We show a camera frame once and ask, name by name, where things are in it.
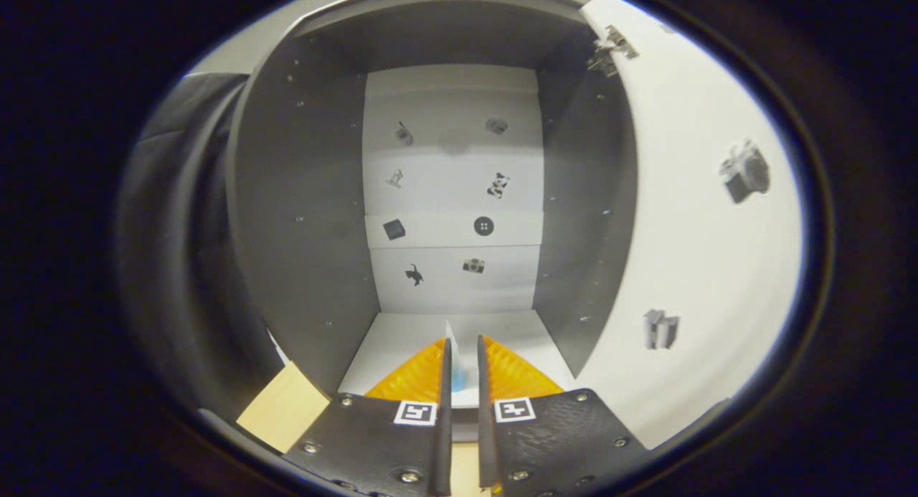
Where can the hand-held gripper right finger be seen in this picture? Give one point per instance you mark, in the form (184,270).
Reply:
(488,439)

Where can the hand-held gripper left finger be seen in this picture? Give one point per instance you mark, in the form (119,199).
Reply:
(443,439)

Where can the small white blue packet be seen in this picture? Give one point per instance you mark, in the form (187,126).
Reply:
(457,361)

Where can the dark grey cabinet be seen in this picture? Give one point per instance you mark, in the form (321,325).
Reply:
(301,217)

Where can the black backdrop cloth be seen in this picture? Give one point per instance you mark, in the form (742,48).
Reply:
(179,267)

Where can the metal door hinge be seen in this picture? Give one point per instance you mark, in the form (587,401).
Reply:
(611,49)

